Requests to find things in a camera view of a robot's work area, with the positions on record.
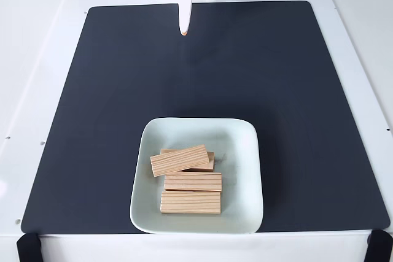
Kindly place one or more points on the smooth pale wooden block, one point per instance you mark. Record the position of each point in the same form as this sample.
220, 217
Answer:
208, 167

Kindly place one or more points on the grooved wooden block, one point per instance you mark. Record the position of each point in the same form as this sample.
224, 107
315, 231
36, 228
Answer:
193, 181
190, 203

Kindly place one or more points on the pale green square plate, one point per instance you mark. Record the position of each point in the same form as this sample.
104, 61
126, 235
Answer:
239, 151

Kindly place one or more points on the wooden block with number mark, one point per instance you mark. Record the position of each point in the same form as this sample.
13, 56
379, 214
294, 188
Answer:
179, 160

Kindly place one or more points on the black table mat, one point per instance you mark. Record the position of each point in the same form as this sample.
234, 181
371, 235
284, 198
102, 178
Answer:
92, 121

